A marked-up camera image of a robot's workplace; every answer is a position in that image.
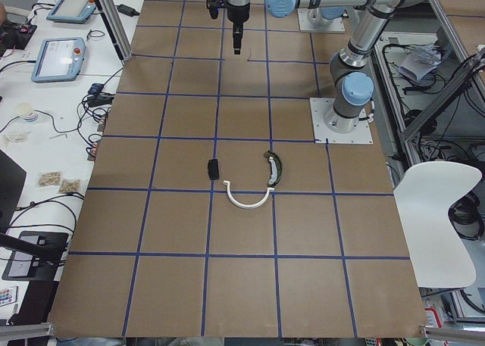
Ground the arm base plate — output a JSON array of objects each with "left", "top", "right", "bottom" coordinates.
[
  {"left": 309, "top": 98, "right": 374, "bottom": 145},
  {"left": 297, "top": 8, "right": 345, "bottom": 33}
]

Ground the white chair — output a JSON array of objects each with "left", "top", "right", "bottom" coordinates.
[{"left": 394, "top": 161, "right": 482, "bottom": 288}]

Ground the lower blue teach pendant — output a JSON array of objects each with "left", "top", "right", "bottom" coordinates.
[{"left": 31, "top": 37, "right": 86, "bottom": 83}]

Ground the remote control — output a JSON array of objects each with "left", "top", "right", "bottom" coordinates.
[{"left": 0, "top": 285, "right": 18, "bottom": 307}]

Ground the aluminium frame post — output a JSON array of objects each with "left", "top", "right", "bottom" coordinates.
[{"left": 94, "top": 0, "right": 133, "bottom": 62}]

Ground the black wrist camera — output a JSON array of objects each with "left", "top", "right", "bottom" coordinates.
[{"left": 206, "top": 0, "right": 226, "bottom": 20}]

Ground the bag of small parts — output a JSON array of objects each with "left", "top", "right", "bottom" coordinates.
[{"left": 37, "top": 171, "right": 62, "bottom": 187}]

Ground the blue teach pendant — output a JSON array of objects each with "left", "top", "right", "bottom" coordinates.
[
  {"left": 31, "top": 37, "right": 86, "bottom": 83},
  {"left": 46, "top": 0, "right": 96, "bottom": 24}
]

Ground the green white curved part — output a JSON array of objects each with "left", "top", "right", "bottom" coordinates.
[{"left": 263, "top": 150, "right": 283, "bottom": 187}]

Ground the black power adapter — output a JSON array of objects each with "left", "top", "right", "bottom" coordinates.
[{"left": 117, "top": 4, "right": 139, "bottom": 17}]

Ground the white curved plastic bracket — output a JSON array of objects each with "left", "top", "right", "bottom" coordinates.
[{"left": 222, "top": 180, "right": 274, "bottom": 210}]

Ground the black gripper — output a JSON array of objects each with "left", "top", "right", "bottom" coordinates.
[{"left": 227, "top": 3, "right": 249, "bottom": 54}]

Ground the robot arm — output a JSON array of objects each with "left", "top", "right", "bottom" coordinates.
[
  {"left": 314, "top": 6, "right": 346, "bottom": 26},
  {"left": 264, "top": 0, "right": 423, "bottom": 134}
]

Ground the small black box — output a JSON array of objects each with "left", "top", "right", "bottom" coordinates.
[{"left": 208, "top": 158, "right": 220, "bottom": 181}]

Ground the upper blue teach pendant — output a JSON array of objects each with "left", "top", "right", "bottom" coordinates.
[{"left": 46, "top": 0, "right": 96, "bottom": 24}]

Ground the black camera stand base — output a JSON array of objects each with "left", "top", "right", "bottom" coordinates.
[{"left": 1, "top": 231, "right": 68, "bottom": 281}]

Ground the white tape roll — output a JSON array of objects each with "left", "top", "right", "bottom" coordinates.
[{"left": 16, "top": 102, "right": 39, "bottom": 123}]

